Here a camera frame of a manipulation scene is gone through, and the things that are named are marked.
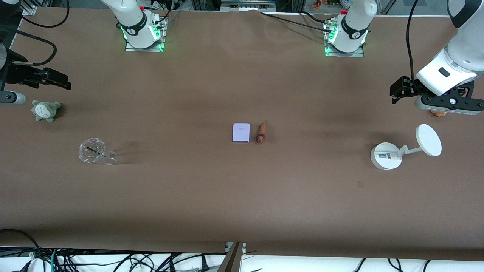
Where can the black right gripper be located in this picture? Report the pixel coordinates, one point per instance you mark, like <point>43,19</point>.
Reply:
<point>18,71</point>

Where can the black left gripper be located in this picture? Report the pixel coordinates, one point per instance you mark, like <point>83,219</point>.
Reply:
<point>408,87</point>

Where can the brown lion statue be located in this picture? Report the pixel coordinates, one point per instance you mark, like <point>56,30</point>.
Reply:
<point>261,133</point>

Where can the lilac phone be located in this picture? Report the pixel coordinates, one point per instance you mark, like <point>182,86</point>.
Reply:
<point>241,132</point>

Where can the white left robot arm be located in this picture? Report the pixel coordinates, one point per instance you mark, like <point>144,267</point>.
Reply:
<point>359,10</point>

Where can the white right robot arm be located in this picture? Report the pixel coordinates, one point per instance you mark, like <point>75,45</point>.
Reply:
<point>132,15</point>

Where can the grey totoro plush toy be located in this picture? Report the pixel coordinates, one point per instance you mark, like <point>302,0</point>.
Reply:
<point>45,110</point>

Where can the brown plush toy with tag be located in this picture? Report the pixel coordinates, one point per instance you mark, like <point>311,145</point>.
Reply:
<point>438,113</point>

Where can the aluminium corner profile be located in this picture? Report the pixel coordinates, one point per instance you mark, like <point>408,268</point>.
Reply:
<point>29,9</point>

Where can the white desk lamp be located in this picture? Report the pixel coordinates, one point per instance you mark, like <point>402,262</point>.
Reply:
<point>385,156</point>

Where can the clear plastic cup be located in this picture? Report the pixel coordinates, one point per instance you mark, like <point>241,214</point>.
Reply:
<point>92,151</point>

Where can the small orange toy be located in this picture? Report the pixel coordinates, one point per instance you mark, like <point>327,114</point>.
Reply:
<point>316,5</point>

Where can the brown table cover sheet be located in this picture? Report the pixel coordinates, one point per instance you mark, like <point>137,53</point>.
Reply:
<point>242,196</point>

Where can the brown wooden beam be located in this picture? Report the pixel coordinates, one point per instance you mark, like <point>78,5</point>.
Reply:
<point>232,261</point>

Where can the black power plug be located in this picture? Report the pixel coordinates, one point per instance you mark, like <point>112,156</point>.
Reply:
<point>204,264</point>

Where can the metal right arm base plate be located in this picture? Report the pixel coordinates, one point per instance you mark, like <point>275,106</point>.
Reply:
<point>130,49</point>

